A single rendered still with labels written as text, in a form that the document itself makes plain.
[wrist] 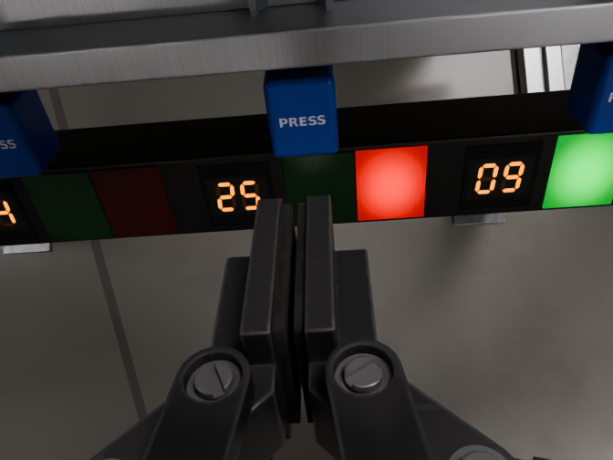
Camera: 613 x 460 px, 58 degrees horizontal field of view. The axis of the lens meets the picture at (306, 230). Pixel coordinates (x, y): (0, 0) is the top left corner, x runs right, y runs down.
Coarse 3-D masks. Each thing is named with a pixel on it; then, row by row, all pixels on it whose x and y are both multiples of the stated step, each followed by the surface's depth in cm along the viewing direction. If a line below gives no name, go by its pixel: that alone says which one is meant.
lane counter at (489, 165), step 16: (512, 144) 22; (528, 144) 22; (480, 160) 22; (496, 160) 22; (512, 160) 22; (528, 160) 22; (464, 176) 23; (480, 176) 23; (496, 176) 23; (512, 176) 23; (528, 176) 23; (464, 192) 23; (480, 192) 23; (496, 192) 23; (512, 192) 23; (528, 192) 23; (464, 208) 24; (480, 208) 24
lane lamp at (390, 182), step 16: (368, 160) 22; (384, 160) 22; (400, 160) 22; (416, 160) 22; (368, 176) 23; (384, 176) 23; (400, 176) 23; (416, 176) 23; (368, 192) 23; (384, 192) 23; (400, 192) 23; (416, 192) 23; (368, 208) 24; (384, 208) 24; (400, 208) 24; (416, 208) 24
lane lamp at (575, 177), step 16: (560, 144) 22; (576, 144) 22; (592, 144) 22; (608, 144) 22; (560, 160) 22; (576, 160) 22; (592, 160) 22; (608, 160) 22; (560, 176) 23; (576, 176) 23; (592, 176) 23; (608, 176) 23; (560, 192) 23; (576, 192) 23; (592, 192) 23; (608, 192) 23; (544, 208) 24
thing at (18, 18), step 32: (0, 0) 18; (32, 0) 18; (64, 0) 18; (96, 0) 18; (128, 0) 18; (160, 0) 18; (192, 0) 18; (224, 0) 18; (256, 0) 17; (288, 0) 18; (320, 0) 17
